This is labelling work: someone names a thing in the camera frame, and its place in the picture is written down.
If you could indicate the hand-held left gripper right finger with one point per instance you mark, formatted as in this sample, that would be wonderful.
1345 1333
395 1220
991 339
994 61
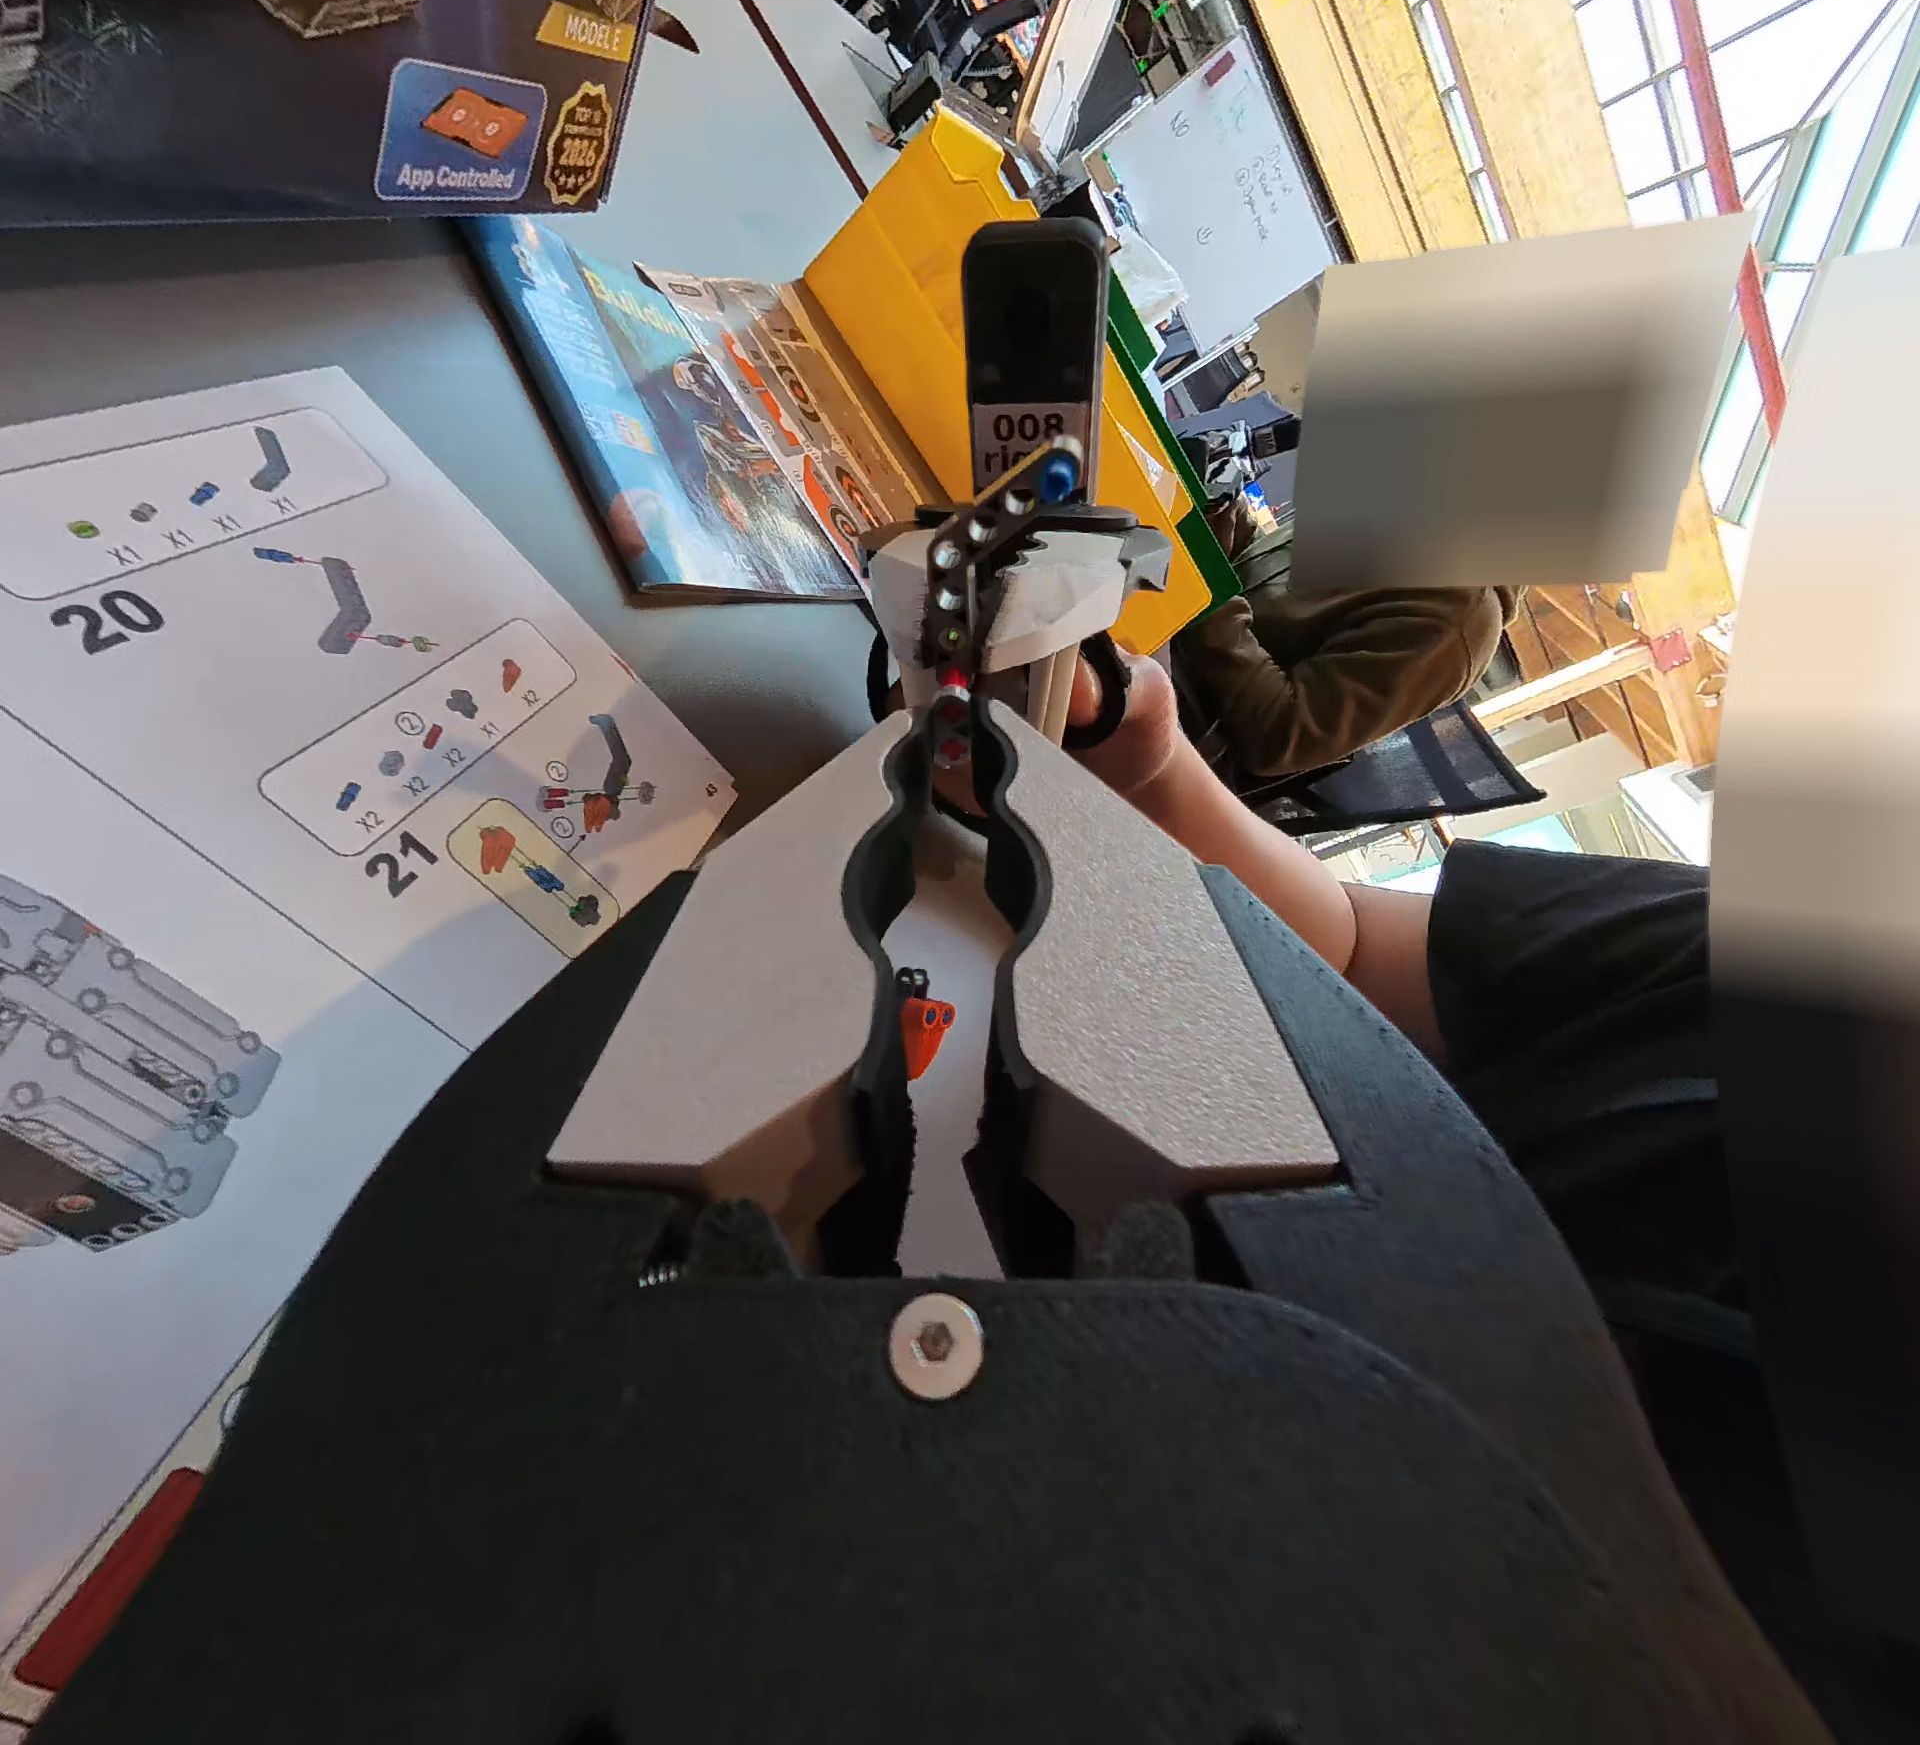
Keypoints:
1155 1025

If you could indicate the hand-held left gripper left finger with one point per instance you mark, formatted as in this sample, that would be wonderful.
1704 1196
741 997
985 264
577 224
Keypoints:
720 1025

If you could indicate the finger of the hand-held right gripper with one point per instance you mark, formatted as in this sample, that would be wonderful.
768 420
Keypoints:
901 583
1059 606

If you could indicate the bent grey toy beam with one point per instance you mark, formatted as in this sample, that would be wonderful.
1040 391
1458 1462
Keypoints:
949 575

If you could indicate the red toy pin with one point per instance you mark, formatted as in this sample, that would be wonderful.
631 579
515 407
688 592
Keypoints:
955 688

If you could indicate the blue toy pin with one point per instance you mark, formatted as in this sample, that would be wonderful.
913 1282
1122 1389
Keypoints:
1059 471

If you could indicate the grey desk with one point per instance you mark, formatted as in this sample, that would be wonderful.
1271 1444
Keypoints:
374 305

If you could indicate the person's right hand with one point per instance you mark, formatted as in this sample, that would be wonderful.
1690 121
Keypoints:
1155 748

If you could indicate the green plastic bin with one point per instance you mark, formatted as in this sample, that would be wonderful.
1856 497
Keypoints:
1148 394

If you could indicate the yellow plastic bin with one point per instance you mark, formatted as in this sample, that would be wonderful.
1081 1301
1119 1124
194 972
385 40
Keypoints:
901 261

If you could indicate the orange and grey toy piece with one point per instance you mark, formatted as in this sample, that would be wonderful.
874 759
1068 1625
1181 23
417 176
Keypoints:
926 1025

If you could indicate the whiteboard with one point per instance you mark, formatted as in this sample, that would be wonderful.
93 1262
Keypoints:
1215 185

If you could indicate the closed blue booklet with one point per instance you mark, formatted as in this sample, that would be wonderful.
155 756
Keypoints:
660 454

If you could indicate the dark blue mesh chair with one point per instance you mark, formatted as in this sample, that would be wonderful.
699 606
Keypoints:
1441 772

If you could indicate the open instruction booklet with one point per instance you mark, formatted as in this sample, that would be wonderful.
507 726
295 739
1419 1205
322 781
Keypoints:
224 802

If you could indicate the blue robot kit box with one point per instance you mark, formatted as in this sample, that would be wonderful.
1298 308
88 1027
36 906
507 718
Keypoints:
224 50

